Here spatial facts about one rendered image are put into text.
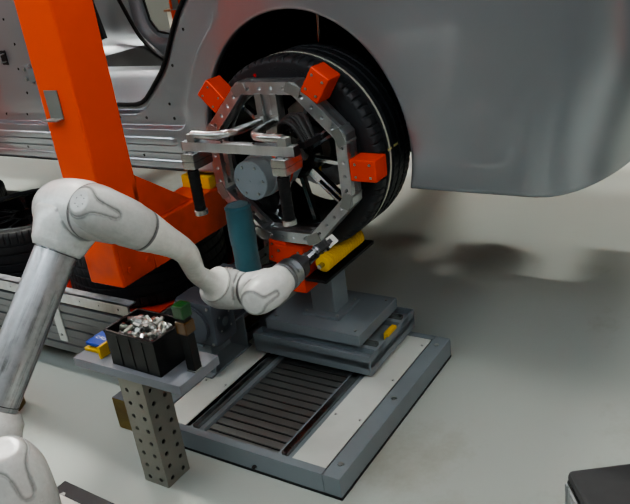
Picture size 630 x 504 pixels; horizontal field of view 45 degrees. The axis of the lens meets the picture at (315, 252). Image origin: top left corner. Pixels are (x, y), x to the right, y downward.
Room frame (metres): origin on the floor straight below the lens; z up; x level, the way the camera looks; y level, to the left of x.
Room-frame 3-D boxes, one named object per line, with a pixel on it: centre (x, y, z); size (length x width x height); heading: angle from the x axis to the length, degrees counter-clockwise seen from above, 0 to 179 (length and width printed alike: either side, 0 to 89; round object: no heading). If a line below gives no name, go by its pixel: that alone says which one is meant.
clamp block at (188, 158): (2.29, 0.32, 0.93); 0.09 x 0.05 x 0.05; 145
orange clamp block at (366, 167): (2.18, -0.20, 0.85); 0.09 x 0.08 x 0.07; 55
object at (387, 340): (2.50, -0.03, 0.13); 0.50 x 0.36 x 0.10; 55
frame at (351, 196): (2.36, 0.07, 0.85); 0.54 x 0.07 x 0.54; 55
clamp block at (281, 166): (2.09, 0.04, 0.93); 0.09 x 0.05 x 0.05; 145
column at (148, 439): (1.95, 0.57, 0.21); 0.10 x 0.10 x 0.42; 55
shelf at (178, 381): (1.94, 0.54, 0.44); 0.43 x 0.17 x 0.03; 55
